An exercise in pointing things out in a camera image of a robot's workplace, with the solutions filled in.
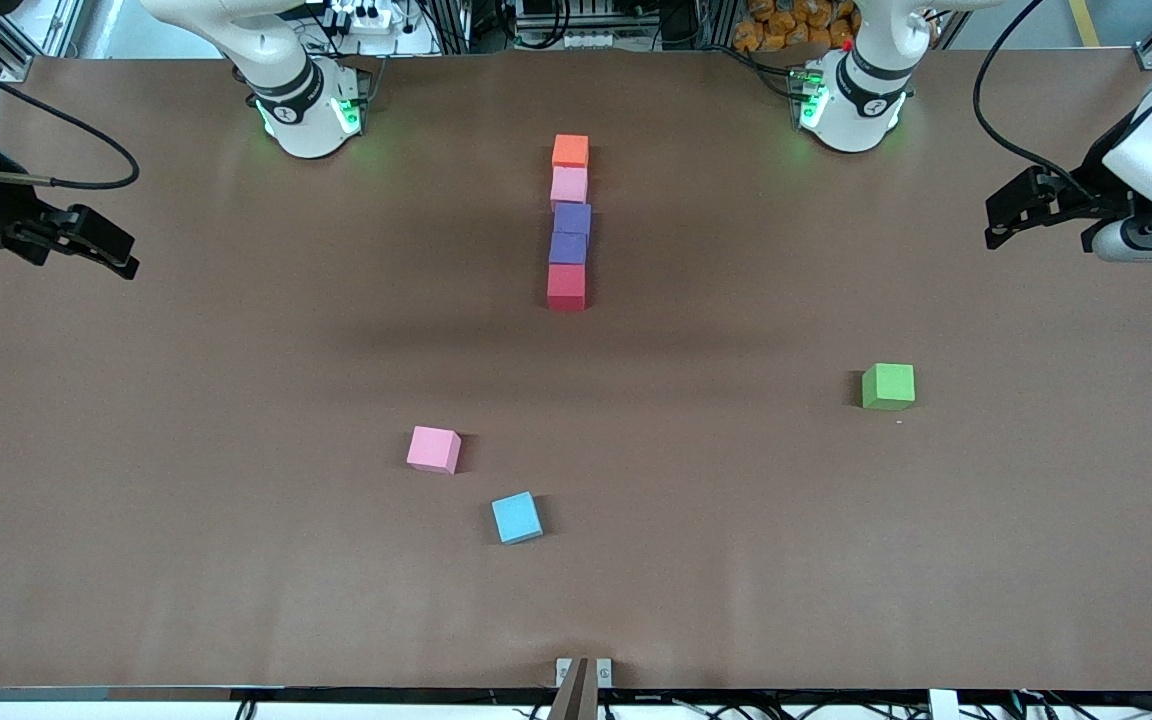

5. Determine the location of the red foam block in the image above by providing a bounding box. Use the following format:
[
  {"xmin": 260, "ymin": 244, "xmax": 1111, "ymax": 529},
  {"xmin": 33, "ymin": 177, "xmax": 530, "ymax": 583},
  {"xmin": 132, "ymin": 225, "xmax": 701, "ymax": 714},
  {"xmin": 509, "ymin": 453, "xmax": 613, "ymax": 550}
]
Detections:
[{"xmin": 546, "ymin": 264, "xmax": 588, "ymax": 312}]

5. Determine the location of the green foam block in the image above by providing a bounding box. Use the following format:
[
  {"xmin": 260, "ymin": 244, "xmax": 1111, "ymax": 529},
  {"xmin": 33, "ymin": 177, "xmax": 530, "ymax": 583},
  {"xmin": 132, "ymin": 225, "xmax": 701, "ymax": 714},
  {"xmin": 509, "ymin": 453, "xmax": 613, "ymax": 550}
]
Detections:
[{"xmin": 861, "ymin": 362, "xmax": 917, "ymax": 412}]

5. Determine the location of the bag of oranges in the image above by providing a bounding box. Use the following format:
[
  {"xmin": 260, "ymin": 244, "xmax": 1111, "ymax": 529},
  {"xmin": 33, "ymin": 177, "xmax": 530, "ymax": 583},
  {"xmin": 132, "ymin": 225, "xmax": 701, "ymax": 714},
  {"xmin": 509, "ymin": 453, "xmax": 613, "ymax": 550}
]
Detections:
[{"xmin": 733, "ymin": 0, "xmax": 862, "ymax": 53}]

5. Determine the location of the white power strip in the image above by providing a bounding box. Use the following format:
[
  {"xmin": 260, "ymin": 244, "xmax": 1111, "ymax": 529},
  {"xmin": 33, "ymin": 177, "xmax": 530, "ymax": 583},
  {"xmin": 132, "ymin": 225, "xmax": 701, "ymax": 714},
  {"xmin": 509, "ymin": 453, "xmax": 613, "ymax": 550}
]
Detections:
[{"xmin": 321, "ymin": 0, "xmax": 407, "ymax": 33}]

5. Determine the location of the black equipment rack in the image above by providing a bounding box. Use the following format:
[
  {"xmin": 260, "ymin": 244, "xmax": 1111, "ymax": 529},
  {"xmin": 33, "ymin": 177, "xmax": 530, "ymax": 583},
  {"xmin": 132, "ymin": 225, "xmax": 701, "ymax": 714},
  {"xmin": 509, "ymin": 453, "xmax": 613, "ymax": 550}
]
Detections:
[{"xmin": 511, "ymin": 0, "xmax": 637, "ymax": 51}]

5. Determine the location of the light blue foam block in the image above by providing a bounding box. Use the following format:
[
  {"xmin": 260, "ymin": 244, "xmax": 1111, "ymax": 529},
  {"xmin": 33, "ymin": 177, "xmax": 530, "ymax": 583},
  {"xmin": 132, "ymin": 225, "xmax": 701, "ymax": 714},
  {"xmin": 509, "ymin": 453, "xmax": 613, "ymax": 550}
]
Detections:
[{"xmin": 491, "ymin": 491, "xmax": 544, "ymax": 546}]

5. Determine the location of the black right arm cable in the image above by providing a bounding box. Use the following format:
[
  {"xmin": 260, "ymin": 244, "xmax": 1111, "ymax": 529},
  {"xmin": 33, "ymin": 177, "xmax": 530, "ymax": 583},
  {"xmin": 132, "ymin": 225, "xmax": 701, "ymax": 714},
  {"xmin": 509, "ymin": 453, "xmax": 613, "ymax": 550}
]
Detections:
[{"xmin": 0, "ymin": 18, "xmax": 141, "ymax": 191}]

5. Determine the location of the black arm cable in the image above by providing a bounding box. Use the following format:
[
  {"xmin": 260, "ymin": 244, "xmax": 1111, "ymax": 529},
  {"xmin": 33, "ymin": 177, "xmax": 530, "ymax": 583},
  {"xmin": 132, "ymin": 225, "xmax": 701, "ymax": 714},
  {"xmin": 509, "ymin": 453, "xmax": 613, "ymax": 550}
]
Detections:
[
  {"xmin": 0, "ymin": 18, "xmax": 141, "ymax": 191},
  {"xmin": 972, "ymin": 0, "xmax": 1097, "ymax": 201}
]

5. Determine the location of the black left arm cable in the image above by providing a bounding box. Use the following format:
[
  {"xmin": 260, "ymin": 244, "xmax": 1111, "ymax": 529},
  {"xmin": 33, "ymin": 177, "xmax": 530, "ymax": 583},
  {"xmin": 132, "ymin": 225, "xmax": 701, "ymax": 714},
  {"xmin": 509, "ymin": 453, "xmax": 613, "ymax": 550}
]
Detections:
[{"xmin": 972, "ymin": 0, "xmax": 1097, "ymax": 201}]

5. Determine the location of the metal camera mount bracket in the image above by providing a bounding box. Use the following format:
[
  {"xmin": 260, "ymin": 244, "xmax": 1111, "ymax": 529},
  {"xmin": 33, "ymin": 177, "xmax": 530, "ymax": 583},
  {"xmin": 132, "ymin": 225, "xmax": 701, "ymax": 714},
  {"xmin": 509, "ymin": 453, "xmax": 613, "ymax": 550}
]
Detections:
[{"xmin": 548, "ymin": 657, "xmax": 614, "ymax": 720}]

